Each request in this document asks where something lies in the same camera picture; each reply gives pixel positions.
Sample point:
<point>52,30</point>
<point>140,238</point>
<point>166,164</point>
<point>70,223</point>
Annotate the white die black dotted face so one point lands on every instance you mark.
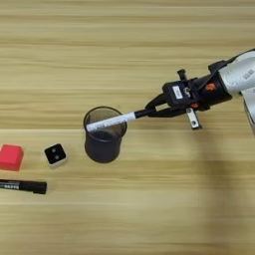
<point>55,154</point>

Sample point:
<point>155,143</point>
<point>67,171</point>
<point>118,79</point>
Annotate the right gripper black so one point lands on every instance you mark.
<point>209,91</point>

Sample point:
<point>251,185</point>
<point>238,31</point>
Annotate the white marker black cap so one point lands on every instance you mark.
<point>113,121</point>

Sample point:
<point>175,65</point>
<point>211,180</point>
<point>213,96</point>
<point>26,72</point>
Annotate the black mesh pen cup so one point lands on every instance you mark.
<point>104,147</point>

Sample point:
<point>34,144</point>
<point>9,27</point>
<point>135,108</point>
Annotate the black marker pen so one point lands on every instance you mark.
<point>26,186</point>

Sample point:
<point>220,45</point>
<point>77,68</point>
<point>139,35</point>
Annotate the red cube block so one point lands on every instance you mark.
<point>10,157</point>

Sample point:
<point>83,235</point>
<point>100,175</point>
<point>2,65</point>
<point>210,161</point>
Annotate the small black box white label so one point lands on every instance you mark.
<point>178,93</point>

